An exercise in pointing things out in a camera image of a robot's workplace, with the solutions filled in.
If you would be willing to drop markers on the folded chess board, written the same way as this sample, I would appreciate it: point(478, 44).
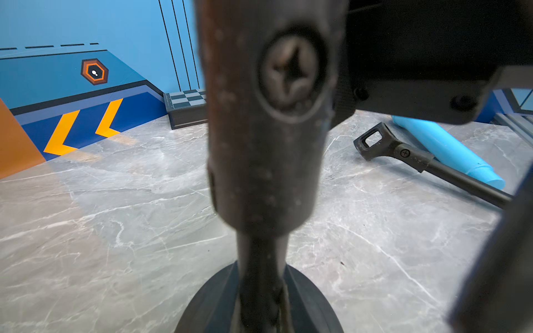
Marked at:
point(187, 108)

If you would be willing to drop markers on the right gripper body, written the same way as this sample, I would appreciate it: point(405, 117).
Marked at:
point(434, 60)

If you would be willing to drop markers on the black round stand base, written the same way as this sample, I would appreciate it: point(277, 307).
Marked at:
point(213, 306)

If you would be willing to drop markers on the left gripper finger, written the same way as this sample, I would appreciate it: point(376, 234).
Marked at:
point(497, 294)

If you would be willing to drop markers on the black mic clip pole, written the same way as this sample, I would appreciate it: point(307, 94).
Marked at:
point(379, 141)
point(271, 69)

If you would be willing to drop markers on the light blue tube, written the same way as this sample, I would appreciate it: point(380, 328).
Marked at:
point(451, 152)

